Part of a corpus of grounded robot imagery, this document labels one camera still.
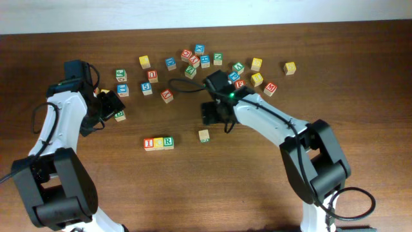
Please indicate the blue L block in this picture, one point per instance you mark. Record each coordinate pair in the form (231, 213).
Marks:
(122, 90)

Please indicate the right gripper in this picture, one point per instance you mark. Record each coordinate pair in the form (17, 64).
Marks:
(209, 115)

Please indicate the yellow C block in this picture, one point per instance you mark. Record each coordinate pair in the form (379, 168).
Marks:
(158, 143)

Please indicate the red U block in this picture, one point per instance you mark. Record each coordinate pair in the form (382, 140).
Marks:
(152, 76)

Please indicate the green R block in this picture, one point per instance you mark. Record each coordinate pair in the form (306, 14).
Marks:
(168, 143)

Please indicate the green V block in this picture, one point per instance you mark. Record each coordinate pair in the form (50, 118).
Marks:
(238, 68)

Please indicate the red A block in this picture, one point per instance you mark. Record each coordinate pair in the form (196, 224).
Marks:
(204, 136)

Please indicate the blue 5 block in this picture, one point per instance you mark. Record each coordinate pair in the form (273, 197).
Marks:
(146, 88)

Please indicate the green Z block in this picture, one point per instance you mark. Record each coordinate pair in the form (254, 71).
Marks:
(190, 72)

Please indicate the yellow block upper right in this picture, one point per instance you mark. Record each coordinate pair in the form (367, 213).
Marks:
(256, 64)

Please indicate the blue H block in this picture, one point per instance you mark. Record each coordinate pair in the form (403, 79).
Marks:
(205, 61)

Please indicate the yellow block centre right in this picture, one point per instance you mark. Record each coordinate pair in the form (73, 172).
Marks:
(256, 79)

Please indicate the red I block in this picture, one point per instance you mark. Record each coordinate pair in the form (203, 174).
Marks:
(149, 144)

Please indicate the yellow S block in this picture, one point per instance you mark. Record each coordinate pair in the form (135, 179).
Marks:
(289, 68)

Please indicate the red K block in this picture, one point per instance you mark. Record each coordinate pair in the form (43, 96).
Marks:
(167, 96)

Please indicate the yellow block under gripper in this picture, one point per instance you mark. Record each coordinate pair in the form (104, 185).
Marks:
(104, 91)

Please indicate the red G block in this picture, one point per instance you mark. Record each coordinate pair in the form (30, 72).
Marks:
(185, 55)

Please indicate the green 8 block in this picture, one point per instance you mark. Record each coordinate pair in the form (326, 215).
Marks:
(120, 116)

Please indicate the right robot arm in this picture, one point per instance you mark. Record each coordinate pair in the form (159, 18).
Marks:
(315, 164)

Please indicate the blue P block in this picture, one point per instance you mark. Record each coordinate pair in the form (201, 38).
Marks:
(233, 77)

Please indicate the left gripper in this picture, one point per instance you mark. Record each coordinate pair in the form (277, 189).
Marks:
(112, 103)

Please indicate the green J block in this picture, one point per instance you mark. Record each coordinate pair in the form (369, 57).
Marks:
(121, 75)

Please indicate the green N block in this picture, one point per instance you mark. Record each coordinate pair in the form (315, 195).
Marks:
(217, 59)

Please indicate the red M block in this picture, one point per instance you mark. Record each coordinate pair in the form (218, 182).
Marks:
(269, 89)

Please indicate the blue D block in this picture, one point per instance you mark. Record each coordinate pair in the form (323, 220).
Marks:
(170, 63)

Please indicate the yellow block upper left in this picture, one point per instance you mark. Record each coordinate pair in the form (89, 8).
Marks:
(144, 61)

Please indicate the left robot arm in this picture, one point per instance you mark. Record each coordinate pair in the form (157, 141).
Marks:
(55, 187)

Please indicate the red E block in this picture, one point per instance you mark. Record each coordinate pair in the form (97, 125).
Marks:
(239, 83)

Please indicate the red X block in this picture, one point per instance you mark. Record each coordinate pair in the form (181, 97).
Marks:
(194, 61)

